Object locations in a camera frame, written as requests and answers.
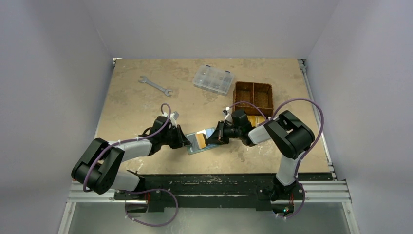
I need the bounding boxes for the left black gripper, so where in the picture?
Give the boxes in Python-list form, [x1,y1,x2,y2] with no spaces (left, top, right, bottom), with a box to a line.
[160,125,190,149]

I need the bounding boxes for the gold credit card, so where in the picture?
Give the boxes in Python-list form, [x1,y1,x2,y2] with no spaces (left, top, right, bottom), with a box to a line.
[195,129,207,149]

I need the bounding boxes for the brown woven basket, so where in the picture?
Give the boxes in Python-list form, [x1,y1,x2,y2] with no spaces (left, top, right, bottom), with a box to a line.
[230,81,274,120]

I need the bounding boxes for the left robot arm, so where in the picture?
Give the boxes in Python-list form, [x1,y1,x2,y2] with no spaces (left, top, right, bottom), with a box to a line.
[71,115,191,199]

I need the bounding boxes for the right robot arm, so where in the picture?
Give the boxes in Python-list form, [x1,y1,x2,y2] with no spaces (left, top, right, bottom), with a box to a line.
[205,110,316,201]

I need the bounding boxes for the clear plastic organizer box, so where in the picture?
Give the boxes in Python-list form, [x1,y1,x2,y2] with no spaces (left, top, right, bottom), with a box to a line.
[192,65,235,96]

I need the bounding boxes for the silver open-end wrench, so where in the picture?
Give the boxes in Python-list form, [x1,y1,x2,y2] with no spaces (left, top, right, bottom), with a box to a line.
[139,76,173,97]

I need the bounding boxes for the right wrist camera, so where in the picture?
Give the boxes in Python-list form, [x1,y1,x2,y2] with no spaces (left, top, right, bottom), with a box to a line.
[223,106,233,123]

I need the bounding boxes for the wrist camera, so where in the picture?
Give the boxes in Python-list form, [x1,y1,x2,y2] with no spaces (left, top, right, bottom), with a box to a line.
[169,111,179,127]
[223,106,233,123]

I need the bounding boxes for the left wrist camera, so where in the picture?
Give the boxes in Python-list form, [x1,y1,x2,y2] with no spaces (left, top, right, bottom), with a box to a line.
[169,111,179,127]

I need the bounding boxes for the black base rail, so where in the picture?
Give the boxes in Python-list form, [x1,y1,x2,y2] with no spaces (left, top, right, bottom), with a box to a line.
[113,174,333,212]

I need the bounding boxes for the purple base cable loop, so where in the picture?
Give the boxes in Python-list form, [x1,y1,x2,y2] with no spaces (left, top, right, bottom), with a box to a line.
[124,189,179,227]

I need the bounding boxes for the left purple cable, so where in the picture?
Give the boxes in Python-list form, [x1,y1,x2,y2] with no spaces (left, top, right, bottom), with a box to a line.
[82,103,172,193]

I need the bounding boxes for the aluminium frame rail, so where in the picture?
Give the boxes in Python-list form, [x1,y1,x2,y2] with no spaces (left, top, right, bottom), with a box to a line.
[298,59,351,200]

